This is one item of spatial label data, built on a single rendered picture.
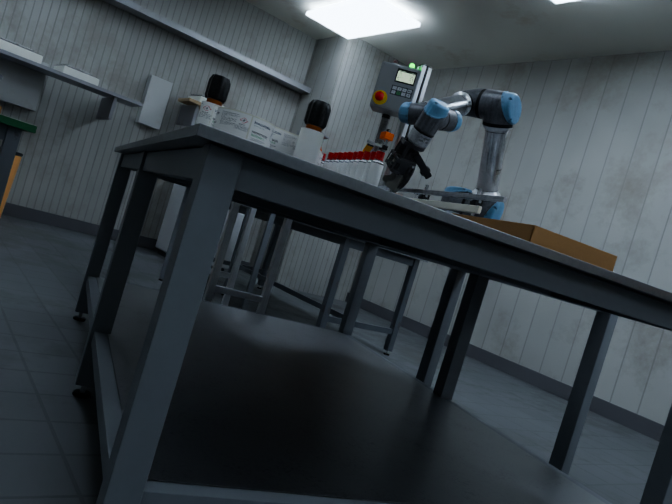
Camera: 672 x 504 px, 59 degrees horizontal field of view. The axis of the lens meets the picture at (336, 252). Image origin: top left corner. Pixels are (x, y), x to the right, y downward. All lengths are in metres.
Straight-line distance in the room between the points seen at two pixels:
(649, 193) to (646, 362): 1.35
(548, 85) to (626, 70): 0.77
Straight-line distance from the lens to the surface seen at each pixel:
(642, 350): 5.17
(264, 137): 2.01
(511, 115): 2.39
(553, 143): 6.05
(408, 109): 2.14
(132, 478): 1.10
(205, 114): 2.30
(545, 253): 1.30
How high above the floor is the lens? 0.72
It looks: 1 degrees down
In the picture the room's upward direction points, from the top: 17 degrees clockwise
